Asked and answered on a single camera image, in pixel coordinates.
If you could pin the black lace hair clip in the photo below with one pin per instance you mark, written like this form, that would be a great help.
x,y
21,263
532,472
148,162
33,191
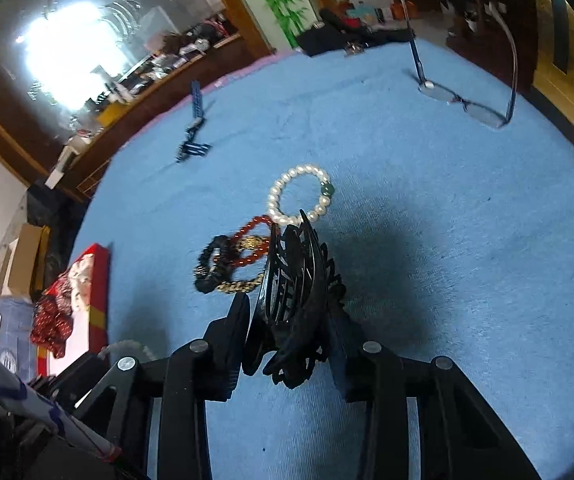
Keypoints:
x,y
288,333

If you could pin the blue striped hair clip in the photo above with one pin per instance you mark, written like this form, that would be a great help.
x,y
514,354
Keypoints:
x,y
190,147

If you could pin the eyeglasses with dark frame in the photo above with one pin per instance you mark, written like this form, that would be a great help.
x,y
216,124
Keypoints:
x,y
463,94

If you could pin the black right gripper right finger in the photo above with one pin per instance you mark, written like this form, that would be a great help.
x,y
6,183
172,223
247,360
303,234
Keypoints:
x,y
424,417

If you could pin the red white tray box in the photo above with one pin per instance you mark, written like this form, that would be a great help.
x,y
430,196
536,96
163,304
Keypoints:
x,y
89,327

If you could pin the cardboard box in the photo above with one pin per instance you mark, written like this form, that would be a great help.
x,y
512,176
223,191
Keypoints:
x,y
24,263

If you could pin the blue bedspread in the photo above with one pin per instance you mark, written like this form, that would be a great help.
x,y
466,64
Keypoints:
x,y
453,239

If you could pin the white cherry print scrunchie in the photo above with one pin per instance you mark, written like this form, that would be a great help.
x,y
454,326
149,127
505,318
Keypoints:
x,y
80,279

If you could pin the dark red polka-dot scrunchie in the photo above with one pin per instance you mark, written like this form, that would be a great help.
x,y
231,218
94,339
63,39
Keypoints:
x,y
53,318

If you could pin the wooden dresser counter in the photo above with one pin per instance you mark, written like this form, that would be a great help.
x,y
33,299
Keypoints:
x,y
84,174

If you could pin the black clothing pile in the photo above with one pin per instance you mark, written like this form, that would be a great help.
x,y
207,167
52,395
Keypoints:
x,y
330,33

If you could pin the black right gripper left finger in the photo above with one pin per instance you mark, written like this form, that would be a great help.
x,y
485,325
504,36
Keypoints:
x,y
120,405

